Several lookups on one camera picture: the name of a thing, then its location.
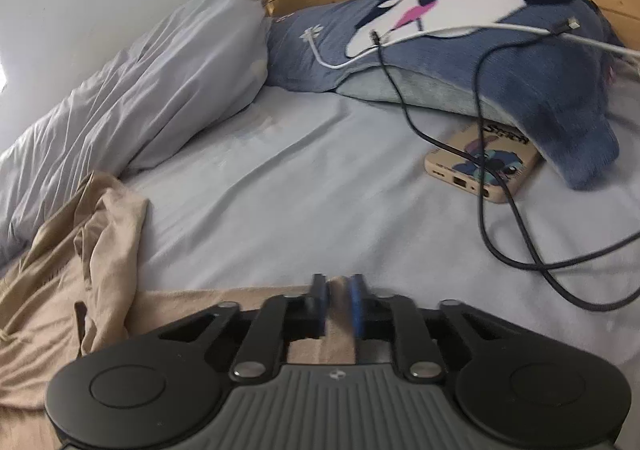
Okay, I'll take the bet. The blue dog-print pillow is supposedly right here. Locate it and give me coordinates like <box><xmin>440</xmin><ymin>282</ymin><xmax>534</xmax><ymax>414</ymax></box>
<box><xmin>267</xmin><ymin>0</ymin><xmax>620</xmax><ymax>189</ymax></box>

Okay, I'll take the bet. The beige Stitch power bank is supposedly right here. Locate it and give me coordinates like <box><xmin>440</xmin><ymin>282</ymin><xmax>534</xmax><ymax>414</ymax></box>
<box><xmin>424</xmin><ymin>121</ymin><xmax>541</xmax><ymax>204</ymax></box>

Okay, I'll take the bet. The light grey rolled duvet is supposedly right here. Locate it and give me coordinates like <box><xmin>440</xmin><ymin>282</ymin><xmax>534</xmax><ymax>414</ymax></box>
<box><xmin>1</xmin><ymin>0</ymin><xmax>270</xmax><ymax>263</ymax></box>

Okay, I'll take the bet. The tan t-shirt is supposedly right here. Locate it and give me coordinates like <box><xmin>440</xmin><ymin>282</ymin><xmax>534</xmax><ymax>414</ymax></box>
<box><xmin>0</xmin><ymin>171</ymin><xmax>359</xmax><ymax>450</ymax></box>

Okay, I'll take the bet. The black charging cable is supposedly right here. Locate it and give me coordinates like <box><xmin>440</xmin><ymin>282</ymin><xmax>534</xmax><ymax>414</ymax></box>
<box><xmin>369</xmin><ymin>28</ymin><xmax>640</xmax><ymax>313</ymax></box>

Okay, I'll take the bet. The white charging cable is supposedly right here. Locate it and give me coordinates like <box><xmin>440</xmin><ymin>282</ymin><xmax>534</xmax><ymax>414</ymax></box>
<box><xmin>305</xmin><ymin>16</ymin><xmax>640</xmax><ymax>71</ymax></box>

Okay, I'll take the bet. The light grey bed sheet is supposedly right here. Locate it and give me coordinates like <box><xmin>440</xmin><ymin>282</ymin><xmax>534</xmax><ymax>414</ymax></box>
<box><xmin>128</xmin><ymin>87</ymin><xmax>639</xmax><ymax>380</ymax></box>

